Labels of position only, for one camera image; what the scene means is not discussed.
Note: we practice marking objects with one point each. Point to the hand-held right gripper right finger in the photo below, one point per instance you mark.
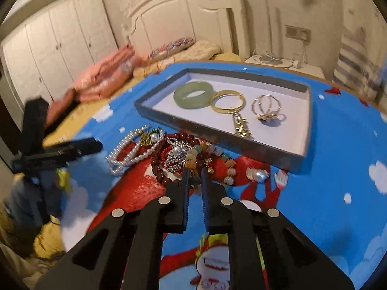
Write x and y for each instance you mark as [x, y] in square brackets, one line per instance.
[205, 193]

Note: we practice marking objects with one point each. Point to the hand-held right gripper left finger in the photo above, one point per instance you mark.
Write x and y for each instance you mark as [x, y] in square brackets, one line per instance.
[186, 187]

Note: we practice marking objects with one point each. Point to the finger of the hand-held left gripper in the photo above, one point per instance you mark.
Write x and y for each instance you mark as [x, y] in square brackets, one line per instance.
[34, 123]
[75, 148]

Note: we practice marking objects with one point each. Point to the silver rhinestone pearl brooch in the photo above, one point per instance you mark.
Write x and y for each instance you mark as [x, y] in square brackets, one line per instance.
[177, 157]

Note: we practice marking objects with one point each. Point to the green gold round pendant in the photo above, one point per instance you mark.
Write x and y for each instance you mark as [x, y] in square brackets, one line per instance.
[146, 139]

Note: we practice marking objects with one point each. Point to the grey shallow tray box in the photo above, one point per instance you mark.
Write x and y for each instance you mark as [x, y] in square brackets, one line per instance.
[290, 133]

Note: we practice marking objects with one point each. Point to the pearl earring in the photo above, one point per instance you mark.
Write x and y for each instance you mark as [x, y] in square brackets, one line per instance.
[260, 175]

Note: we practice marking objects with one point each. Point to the pink folded blanket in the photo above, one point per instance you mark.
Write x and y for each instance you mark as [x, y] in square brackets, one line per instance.
[99, 78]

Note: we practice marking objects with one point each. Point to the gold hoop with pendant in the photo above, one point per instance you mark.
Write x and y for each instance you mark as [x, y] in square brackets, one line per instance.
[242, 128]

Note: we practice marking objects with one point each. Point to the green jade bangle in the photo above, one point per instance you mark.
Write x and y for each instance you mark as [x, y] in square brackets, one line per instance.
[180, 96]

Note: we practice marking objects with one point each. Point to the white wardrobe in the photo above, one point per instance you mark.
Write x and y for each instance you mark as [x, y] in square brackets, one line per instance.
[60, 36]

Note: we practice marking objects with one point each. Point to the patterned pillow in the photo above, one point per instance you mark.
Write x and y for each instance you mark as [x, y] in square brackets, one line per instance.
[169, 48]

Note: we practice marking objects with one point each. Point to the cream quilt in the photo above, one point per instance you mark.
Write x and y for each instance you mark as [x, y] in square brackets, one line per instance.
[202, 50]

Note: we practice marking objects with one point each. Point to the white desk lamp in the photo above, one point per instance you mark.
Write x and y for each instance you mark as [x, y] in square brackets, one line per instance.
[272, 61]

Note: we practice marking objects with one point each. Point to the white bed headboard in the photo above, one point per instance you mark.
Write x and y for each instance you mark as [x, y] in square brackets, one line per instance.
[169, 21]

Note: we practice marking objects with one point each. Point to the white charger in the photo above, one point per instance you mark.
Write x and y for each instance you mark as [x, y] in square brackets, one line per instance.
[297, 63]

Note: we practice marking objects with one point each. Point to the white nightstand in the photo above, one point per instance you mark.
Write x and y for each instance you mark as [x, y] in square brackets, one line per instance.
[308, 69]

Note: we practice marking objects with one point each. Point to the ship printed curtain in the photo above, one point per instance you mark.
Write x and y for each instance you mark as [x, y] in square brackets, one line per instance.
[353, 60]

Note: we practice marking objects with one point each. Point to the wall socket panel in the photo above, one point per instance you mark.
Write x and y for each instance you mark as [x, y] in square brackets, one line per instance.
[297, 32]

